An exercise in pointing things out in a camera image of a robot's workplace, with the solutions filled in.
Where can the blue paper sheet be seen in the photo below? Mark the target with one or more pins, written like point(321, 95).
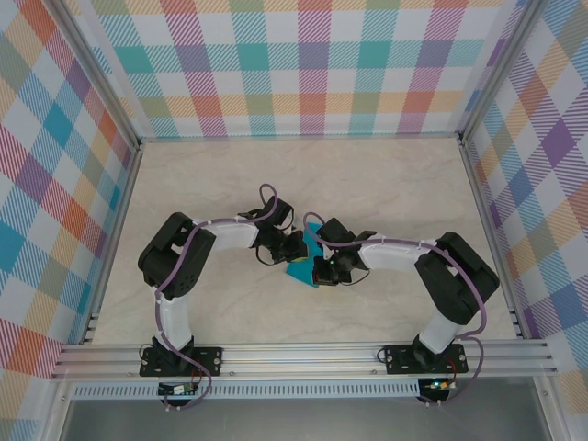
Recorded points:
point(301, 273)

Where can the small circuit board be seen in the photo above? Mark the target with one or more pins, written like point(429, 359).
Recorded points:
point(177, 390)
point(438, 385)

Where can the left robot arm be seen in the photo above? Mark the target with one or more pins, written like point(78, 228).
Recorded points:
point(232, 239)

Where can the aluminium mounting rail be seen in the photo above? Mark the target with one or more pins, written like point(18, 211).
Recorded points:
point(298, 360)

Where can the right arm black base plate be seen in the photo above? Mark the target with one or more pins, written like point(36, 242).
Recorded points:
point(392, 365)

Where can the grey metal panel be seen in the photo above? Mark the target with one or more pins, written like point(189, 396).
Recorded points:
point(298, 420)

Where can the aluminium side rail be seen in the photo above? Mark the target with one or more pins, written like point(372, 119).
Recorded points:
point(116, 229)
point(488, 229)

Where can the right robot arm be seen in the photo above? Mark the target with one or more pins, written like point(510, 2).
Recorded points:
point(390, 257)

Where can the aluminium frame post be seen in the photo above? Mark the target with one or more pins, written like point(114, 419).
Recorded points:
point(498, 69)
point(103, 69)

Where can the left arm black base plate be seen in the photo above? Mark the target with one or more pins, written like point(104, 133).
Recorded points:
point(211, 356)

